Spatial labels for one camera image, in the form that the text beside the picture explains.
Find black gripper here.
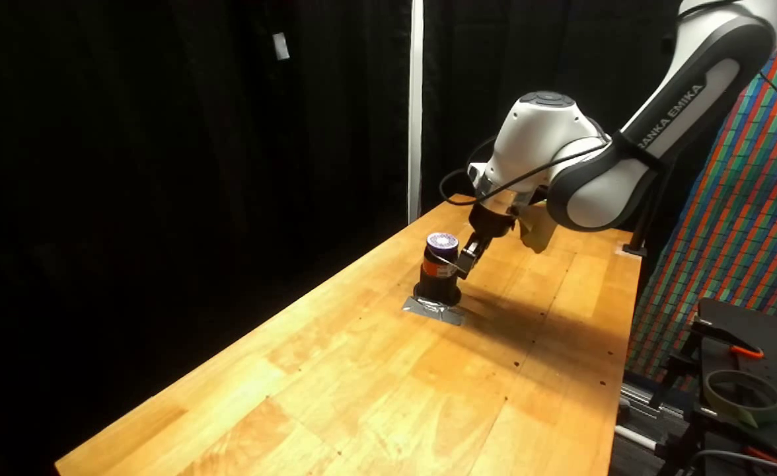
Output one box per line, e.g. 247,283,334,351
429,199,518,281

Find brown upside-down cup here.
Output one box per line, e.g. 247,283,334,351
413,229,466,310

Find grey tape patch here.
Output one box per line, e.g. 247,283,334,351
403,293,468,327

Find white vertical pole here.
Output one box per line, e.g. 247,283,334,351
404,0,429,225

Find black stand pole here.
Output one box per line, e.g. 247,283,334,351
625,195,674,258

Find small white tag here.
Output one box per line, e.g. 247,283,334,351
271,28,293,64

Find colourful striped board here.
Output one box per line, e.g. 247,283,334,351
627,15,777,385

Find beige tape roll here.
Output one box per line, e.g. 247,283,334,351
704,368,777,427

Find black perforated plate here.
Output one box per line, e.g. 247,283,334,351
668,296,777,463

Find black curtain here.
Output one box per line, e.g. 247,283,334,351
0,0,701,476

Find yellowish wrist camera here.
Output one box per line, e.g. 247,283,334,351
516,204,561,255

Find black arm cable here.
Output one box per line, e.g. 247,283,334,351
436,129,663,209

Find aluminium rail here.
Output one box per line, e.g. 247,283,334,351
613,380,701,455

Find orange-handled clamp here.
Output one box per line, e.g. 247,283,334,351
728,340,770,365
744,442,777,466

